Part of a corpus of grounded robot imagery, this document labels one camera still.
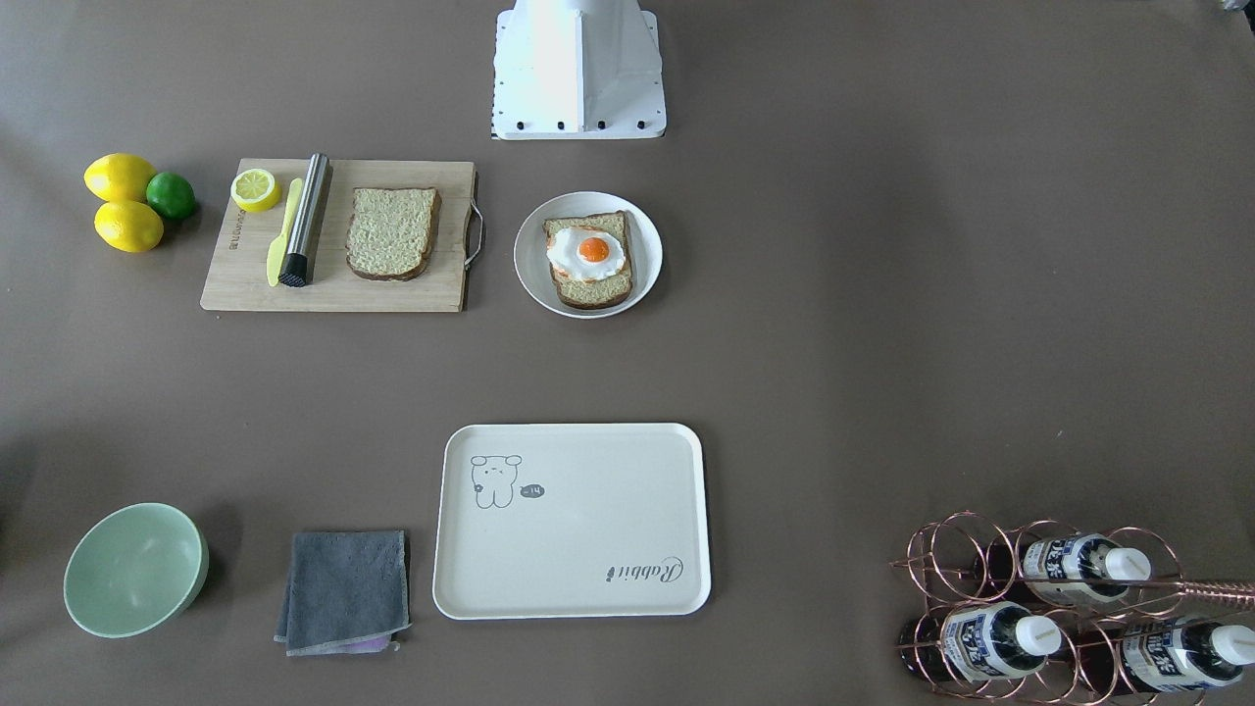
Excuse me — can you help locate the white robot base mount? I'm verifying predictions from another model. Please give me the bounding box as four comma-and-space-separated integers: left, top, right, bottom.
489, 1, 668, 140

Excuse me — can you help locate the copper wire bottle rack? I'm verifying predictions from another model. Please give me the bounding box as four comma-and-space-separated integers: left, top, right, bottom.
896, 510, 1252, 705

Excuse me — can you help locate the halved lemon slice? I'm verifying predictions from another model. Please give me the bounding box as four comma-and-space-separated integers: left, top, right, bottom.
231, 167, 281, 213

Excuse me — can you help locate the green lime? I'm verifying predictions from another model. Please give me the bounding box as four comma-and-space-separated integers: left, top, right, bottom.
146, 173, 197, 221

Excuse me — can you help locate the lower tea bottle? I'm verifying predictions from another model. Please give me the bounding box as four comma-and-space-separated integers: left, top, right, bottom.
897, 599, 1063, 683
1073, 617, 1254, 696

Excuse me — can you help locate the yellow plastic knife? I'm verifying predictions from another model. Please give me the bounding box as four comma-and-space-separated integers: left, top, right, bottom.
266, 178, 304, 287

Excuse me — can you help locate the grey folded cloth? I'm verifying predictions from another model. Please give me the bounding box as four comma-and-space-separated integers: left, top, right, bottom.
274, 529, 412, 657

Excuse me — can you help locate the lower yellow lemon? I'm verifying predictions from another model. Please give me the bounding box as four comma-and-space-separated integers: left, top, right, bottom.
94, 201, 164, 253

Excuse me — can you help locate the green bowl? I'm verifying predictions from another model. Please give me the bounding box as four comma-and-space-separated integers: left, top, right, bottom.
63, 502, 208, 638

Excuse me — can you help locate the bread slice under egg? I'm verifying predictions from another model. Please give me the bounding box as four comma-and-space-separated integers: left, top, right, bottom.
542, 209, 633, 310

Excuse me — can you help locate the yellow lemon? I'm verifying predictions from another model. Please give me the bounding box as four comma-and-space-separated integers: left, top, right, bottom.
82, 153, 158, 204
94, 201, 164, 253

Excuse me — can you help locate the tea bottle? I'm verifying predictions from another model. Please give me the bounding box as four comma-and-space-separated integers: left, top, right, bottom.
897, 599, 1063, 683
974, 533, 1152, 607
1073, 617, 1254, 696

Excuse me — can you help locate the bread slice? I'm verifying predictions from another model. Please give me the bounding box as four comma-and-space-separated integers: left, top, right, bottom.
346, 187, 442, 281
542, 209, 633, 310

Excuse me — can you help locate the white round plate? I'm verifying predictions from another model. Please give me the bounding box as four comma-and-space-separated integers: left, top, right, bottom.
515, 191, 664, 319

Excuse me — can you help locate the bamboo cutting board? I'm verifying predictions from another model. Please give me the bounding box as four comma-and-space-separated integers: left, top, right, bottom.
201, 158, 476, 313

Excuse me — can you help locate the steel cylinder grinder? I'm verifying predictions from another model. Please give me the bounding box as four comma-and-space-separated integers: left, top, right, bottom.
277, 152, 330, 287

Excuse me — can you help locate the cream rabbit tray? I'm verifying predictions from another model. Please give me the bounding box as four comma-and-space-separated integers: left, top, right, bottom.
430, 423, 712, 621

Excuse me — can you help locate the upper tea bottle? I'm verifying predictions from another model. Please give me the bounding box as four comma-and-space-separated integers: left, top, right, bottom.
974, 533, 1152, 607

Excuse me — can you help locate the fried egg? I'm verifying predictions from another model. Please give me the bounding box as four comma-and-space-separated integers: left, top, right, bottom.
546, 227, 628, 282

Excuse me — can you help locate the upper yellow lemon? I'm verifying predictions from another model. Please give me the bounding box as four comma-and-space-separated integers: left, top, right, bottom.
82, 153, 158, 204

